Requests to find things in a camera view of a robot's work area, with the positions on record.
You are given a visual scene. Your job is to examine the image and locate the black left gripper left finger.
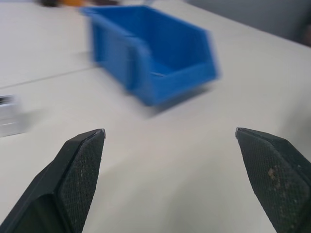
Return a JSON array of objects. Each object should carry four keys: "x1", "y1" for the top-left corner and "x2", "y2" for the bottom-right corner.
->
[{"x1": 0, "y1": 128, "x2": 107, "y2": 233}]

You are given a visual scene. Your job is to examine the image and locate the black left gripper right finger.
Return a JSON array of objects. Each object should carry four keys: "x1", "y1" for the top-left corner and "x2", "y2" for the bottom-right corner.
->
[{"x1": 234, "y1": 127, "x2": 311, "y2": 233}]

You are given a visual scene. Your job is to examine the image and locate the blue plastic storage bin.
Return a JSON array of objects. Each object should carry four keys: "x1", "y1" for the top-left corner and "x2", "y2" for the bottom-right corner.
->
[{"x1": 79, "y1": 5, "x2": 222, "y2": 107}]

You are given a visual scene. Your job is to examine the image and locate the small silver metal block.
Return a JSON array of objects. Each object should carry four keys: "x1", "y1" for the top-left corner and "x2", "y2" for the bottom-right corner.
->
[{"x1": 0, "y1": 94, "x2": 29, "y2": 137}]

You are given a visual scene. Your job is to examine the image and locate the dark blurred object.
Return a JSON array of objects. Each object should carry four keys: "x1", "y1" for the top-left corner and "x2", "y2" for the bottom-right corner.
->
[{"x1": 38, "y1": 0, "x2": 61, "y2": 7}]

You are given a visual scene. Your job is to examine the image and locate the orange blurred object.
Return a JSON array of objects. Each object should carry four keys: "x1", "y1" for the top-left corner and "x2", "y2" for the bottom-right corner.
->
[{"x1": 63, "y1": 0, "x2": 85, "y2": 7}]

